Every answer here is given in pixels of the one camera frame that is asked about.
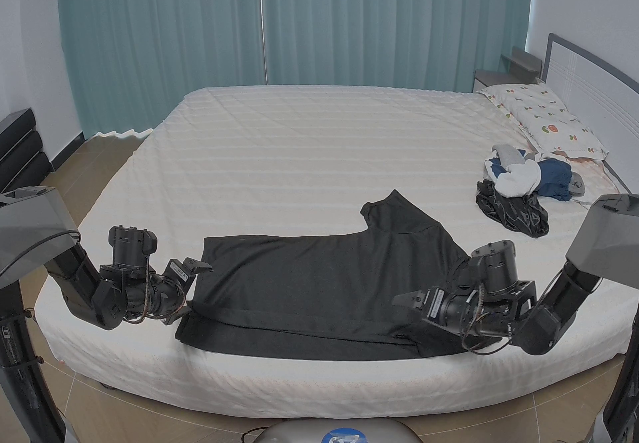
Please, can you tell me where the white printed pillow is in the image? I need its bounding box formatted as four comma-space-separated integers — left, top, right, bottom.
477, 83, 610, 159

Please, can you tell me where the black cable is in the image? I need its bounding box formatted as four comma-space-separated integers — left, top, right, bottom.
460, 326, 506, 356
0, 230, 82, 282

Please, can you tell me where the black chest of drawers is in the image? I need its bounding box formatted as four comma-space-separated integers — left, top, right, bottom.
0, 108, 51, 194

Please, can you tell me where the blue-green curtain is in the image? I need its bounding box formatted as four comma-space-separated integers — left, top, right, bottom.
261, 0, 532, 93
57, 0, 268, 138

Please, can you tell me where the black T-shirt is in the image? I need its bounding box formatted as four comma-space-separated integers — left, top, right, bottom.
174, 189, 505, 363

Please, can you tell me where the pile of clothes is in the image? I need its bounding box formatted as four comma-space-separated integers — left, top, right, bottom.
483, 144, 587, 202

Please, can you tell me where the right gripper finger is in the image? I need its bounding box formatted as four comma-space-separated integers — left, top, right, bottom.
393, 290, 426, 309

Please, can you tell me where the bed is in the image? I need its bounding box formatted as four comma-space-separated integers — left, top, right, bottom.
34, 33, 639, 421

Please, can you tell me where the black shiny garment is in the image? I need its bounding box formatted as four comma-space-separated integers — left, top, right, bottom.
475, 180, 550, 238

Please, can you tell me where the grey bedside table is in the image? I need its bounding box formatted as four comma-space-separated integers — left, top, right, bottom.
473, 46, 544, 93

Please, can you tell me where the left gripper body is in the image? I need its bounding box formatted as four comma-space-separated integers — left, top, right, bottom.
145, 259, 195, 320

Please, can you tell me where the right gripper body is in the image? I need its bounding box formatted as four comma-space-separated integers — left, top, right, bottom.
424, 287, 505, 337

